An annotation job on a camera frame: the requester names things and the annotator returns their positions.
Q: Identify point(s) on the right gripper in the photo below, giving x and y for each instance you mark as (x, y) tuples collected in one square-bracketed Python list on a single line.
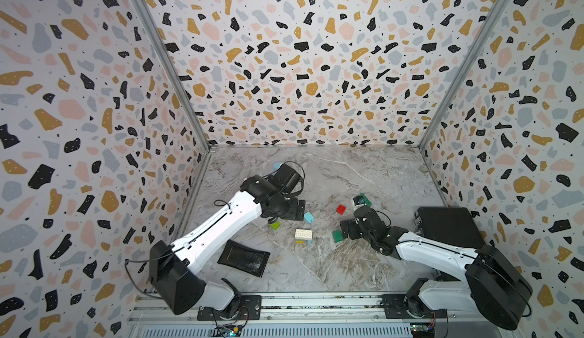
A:
[(350, 224)]

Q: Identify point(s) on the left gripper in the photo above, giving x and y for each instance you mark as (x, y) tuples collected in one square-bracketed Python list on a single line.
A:
[(293, 214)]

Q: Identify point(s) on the red square lego brick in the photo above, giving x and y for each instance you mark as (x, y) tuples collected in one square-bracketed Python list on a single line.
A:
[(341, 209)]

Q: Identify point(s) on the cream long lego brick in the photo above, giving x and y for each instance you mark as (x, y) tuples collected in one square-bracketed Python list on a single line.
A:
[(303, 234)]

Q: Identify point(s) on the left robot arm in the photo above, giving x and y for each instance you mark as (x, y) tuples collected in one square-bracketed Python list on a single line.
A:
[(173, 268)]

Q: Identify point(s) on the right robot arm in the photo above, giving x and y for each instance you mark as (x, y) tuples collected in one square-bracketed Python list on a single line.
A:
[(472, 276)]

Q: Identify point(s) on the dark green long lego brick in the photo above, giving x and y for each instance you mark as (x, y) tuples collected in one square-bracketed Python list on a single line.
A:
[(365, 200)]

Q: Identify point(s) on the green square lego brick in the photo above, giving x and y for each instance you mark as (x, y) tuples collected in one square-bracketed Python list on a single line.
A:
[(337, 236)]

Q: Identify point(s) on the black hard case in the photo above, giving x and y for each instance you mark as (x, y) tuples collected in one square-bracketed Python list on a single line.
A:
[(450, 225)]

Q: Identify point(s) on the green circuit board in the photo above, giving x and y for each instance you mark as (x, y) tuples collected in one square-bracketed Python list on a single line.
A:
[(231, 331)]

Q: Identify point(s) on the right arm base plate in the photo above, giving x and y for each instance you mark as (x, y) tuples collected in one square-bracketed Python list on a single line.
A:
[(400, 306)]

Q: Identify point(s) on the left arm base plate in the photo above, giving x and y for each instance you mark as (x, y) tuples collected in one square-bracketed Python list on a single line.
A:
[(242, 308)]

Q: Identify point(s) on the aluminium frame rail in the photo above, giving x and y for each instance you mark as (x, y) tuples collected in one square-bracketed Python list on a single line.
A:
[(312, 314)]

